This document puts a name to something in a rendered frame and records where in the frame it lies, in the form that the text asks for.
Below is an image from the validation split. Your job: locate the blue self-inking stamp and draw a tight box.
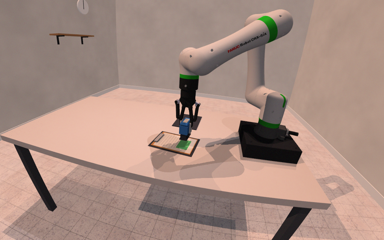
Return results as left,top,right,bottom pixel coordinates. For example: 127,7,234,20
179,118,191,141

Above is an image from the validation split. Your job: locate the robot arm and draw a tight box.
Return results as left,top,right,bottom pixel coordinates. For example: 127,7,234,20
179,9,299,140

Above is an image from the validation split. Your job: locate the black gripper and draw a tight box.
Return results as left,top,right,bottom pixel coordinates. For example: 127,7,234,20
175,90,201,134

